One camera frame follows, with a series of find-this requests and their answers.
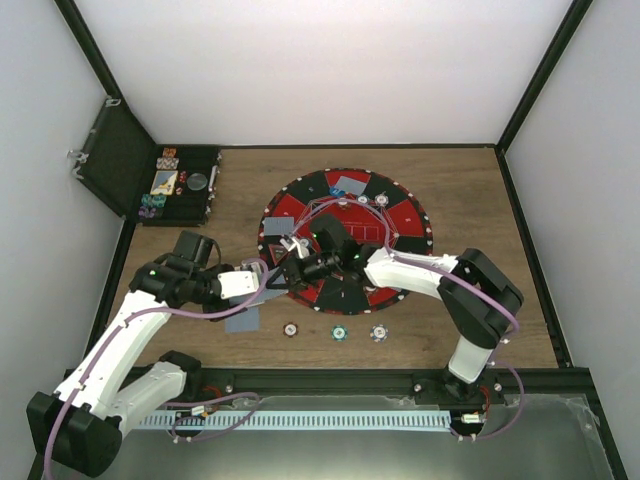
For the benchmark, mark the round red black poker mat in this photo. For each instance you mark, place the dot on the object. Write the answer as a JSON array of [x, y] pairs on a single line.
[[403, 219]]

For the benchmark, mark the black poker chip case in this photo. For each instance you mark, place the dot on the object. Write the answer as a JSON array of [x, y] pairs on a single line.
[[117, 164]]

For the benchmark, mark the clear round dealer button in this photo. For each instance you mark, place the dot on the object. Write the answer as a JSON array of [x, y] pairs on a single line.
[[197, 182]]

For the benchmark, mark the dealt blue backed card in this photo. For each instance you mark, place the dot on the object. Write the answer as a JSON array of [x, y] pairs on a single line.
[[243, 322]]

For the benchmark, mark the card deck in case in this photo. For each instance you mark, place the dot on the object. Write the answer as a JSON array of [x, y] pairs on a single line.
[[164, 182]]

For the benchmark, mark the purple chip stack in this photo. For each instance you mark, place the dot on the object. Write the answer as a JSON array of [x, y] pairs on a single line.
[[379, 333]]

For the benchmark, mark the chips in case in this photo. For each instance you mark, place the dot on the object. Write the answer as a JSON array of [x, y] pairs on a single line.
[[152, 205]]

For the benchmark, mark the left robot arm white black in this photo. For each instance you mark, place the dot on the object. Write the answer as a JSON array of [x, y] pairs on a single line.
[[83, 423]]

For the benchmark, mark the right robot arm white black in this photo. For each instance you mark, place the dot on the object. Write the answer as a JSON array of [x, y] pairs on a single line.
[[481, 301]]

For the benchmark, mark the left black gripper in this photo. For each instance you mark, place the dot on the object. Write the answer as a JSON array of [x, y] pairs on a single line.
[[207, 308]]

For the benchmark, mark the teal chip stack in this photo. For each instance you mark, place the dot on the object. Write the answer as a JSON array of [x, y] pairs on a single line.
[[339, 333]]

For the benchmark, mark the triangular all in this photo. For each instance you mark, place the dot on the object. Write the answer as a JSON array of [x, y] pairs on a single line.
[[277, 253]]

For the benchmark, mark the brown 100 chip stack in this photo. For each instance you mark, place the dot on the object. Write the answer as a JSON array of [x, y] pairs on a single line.
[[290, 330]]

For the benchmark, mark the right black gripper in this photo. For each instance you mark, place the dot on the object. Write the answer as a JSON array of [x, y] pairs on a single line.
[[298, 276]]

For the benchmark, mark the light blue slotted cable duct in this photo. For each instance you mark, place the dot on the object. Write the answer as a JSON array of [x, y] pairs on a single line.
[[400, 420]]

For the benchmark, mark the blue small blind button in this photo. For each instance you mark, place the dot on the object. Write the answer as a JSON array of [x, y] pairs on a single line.
[[335, 192]]

